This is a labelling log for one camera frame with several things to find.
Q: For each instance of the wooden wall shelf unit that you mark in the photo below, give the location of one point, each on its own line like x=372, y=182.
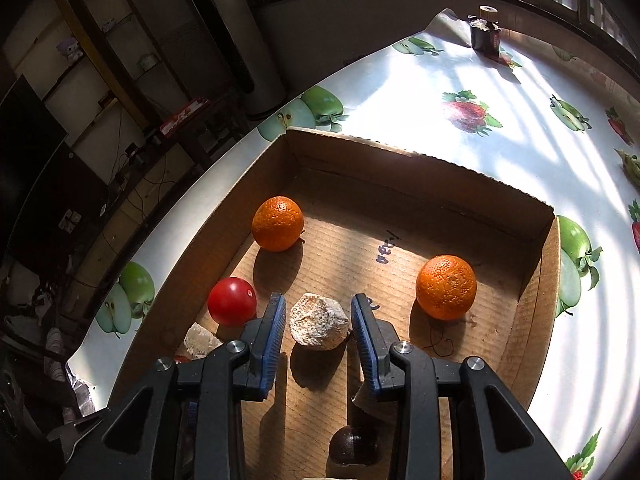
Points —
x=100, y=85

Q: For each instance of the black television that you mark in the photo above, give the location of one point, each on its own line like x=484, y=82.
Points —
x=25, y=130

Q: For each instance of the red cherry tomato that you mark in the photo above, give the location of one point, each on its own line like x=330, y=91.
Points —
x=231, y=301

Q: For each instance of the round beige chunk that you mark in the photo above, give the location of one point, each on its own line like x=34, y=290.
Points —
x=318, y=327

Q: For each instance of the green leafy vegetable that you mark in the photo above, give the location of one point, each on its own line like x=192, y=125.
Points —
x=631, y=166

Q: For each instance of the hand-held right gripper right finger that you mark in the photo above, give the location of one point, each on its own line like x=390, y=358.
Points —
x=367, y=350

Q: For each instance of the small orange mandarin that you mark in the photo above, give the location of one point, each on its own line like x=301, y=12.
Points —
x=277, y=223

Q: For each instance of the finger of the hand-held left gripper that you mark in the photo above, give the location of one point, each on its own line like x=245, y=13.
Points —
x=82, y=432

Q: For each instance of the dark red jar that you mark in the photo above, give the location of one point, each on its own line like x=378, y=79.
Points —
x=485, y=35

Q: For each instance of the brown cardboard box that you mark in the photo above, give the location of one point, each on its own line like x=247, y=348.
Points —
x=360, y=230

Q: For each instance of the small plush toy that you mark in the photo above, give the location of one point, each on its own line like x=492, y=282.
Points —
x=70, y=49

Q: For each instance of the angular beige chunk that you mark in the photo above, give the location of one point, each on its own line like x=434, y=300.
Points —
x=200, y=342

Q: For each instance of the white standing air conditioner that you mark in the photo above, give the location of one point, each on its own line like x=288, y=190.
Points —
x=240, y=35

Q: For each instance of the dark dried date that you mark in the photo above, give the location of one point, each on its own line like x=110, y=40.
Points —
x=352, y=445

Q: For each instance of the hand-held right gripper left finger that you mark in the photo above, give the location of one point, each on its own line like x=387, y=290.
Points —
x=270, y=350

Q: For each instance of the red flat box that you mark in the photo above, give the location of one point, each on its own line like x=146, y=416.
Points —
x=182, y=115

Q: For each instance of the fruit print tablecloth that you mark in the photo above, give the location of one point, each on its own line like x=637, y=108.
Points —
x=425, y=100

